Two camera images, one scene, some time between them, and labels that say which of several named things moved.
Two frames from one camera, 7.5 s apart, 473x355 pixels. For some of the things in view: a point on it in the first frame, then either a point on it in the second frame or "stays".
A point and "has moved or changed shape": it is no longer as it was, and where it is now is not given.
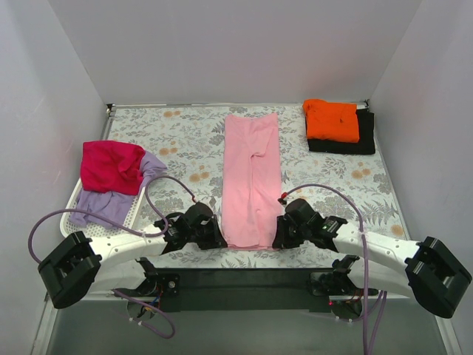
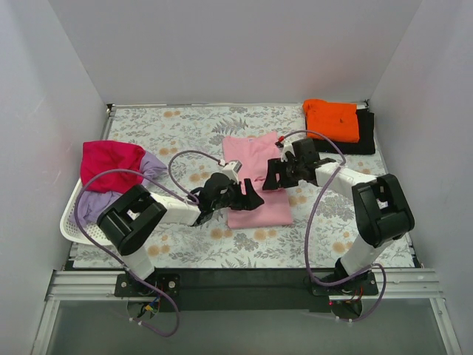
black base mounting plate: (244, 289) stays
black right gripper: (284, 232) → (282, 171)
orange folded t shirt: (331, 120) stays
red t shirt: (111, 166) stays
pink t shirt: (252, 195) has moved or changed shape
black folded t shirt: (365, 144) stays
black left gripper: (213, 233) → (239, 196)
